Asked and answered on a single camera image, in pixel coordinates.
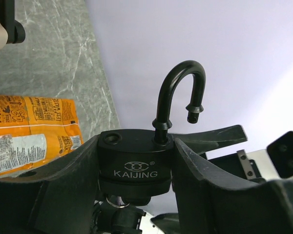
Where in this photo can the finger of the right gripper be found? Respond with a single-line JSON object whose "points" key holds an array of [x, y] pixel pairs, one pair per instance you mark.
{"points": [[168, 223]]}

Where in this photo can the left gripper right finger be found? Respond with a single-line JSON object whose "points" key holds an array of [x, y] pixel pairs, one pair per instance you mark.
{"points": [[213, 201]]}

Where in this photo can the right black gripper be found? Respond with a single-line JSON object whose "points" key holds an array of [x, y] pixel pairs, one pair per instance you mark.
{"points": [[237, 164]]}

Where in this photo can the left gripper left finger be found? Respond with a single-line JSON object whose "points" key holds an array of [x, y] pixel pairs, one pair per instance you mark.
{"points": [[57, 198]]}

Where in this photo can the black key bunch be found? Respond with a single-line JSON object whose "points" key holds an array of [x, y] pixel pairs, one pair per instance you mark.
{"points": [[108, 219]]}

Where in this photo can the black Kaijing padlock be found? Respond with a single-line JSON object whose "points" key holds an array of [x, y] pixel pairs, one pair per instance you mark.
{"points": [[135, 164]]}

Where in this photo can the orange kettle chip bag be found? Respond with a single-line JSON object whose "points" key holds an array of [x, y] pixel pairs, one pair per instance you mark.
{"points": [[35, 131]]}

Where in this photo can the beige checkered three-tier shelf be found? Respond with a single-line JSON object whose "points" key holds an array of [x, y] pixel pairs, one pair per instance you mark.
{"points": [[11, 31]]}

